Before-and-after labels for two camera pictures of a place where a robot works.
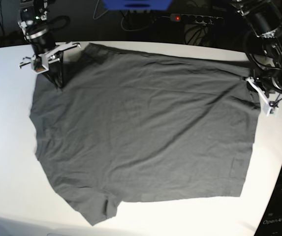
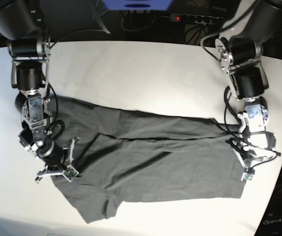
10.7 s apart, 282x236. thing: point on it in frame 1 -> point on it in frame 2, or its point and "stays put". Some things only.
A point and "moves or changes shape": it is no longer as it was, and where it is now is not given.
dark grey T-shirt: [126, 127] moves or changes shape
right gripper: [276, 75] -> [255, 144]
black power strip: [201, 19] stays put
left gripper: [55, 65] -> [52, 154]
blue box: [137, 5] stays put
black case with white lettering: [281, 218] stays put
